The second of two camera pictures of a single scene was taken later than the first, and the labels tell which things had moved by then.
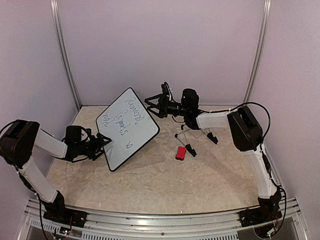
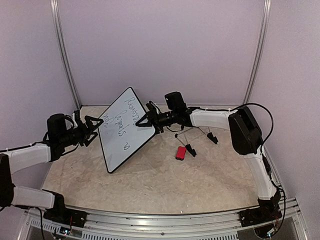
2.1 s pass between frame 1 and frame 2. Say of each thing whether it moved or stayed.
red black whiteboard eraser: stayed
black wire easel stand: stayed
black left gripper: moved
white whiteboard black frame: stayed
